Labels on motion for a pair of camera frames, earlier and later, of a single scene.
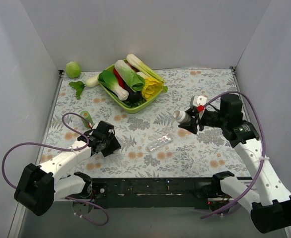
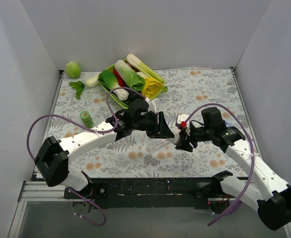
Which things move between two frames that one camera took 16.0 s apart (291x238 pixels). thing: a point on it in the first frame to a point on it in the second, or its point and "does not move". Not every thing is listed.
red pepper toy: (119, 78) does not move
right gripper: (193, 121) to (185, 139)
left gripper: (108, 145) to (157, 124)
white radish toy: (79, 85) does not move
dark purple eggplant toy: (133, 96) does not move
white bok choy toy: (109, 81) does not move
